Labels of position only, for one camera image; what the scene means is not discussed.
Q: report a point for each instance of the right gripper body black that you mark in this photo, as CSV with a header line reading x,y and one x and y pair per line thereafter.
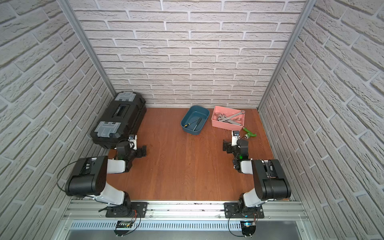
x,y
227,145

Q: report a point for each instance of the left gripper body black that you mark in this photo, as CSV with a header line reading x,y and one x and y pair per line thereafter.
x,y
139,151

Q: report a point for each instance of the pink plastic storage box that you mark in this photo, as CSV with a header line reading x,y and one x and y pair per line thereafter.
x,y
222,112

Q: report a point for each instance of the silver adjustable wrench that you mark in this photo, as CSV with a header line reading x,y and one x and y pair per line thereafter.
x,y
234,122

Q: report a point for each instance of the large silver combination wrench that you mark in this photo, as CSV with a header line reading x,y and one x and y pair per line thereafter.
x,y
232,116

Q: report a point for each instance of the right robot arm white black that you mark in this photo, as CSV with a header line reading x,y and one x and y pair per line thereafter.
x,y
269,178

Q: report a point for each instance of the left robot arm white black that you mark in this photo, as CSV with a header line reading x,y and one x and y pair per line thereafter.
x,y
88,179

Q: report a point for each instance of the black toolbox grey latches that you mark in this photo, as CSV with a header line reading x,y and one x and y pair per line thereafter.
x,y
121,118

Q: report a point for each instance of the black tool in teal bin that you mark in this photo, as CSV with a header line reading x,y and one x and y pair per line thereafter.
x,y
198,122

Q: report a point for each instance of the teal plastic bin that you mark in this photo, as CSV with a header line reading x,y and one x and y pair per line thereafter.
x,y
195,112

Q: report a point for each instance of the left controller board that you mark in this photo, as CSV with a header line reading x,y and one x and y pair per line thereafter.
x,y
124,228

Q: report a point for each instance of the controller board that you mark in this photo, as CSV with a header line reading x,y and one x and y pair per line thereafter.
x,y
248,228
124,228

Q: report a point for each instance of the right controller board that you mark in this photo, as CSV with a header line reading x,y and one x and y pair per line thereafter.
x,y
248,228

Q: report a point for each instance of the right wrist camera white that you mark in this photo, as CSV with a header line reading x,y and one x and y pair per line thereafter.
x,y
235,137

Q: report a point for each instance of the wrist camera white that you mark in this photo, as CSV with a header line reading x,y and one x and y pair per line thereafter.
x,y
133,140
235,137

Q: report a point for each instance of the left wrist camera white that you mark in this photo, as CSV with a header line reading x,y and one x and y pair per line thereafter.
x,y
133,140

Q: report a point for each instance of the green handled tool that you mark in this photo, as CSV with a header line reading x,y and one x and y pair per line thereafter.
x,y
248,134

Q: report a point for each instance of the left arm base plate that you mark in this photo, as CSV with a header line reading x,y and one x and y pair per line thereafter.
x,y
131,210

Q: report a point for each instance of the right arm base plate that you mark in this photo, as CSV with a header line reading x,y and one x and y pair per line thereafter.
x,y
235,210

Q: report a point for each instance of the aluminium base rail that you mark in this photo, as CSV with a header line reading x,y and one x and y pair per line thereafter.
x,y
179,216

